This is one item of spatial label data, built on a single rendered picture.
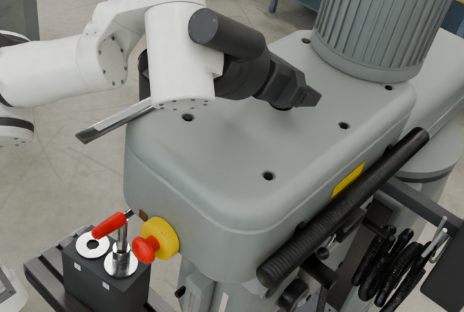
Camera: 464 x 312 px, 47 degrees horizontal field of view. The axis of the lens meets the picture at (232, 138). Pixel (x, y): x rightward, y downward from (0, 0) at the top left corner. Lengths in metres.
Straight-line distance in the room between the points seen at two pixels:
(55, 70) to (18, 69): 0.04
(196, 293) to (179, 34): 0.56
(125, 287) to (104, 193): 1.75
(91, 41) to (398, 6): 0.47
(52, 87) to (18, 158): 2.84
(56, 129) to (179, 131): 2.92
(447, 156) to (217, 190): 0.85
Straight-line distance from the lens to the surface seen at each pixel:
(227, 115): 0.76
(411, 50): 0.92
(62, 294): 1.72
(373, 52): 0.89
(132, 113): 0.73
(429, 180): 1.37
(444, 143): 1.45
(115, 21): 0.58
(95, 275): 1.53
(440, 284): 1.11
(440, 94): 1.26
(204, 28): 0.51
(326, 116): 0.81
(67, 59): 0.59
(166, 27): 0.54
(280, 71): 0.66
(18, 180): 3.32
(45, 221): 3.09
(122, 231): 1.40
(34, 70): 0.62
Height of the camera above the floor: 2.36
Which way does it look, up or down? 40 degrees down
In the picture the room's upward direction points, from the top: 12 degrees clockwise
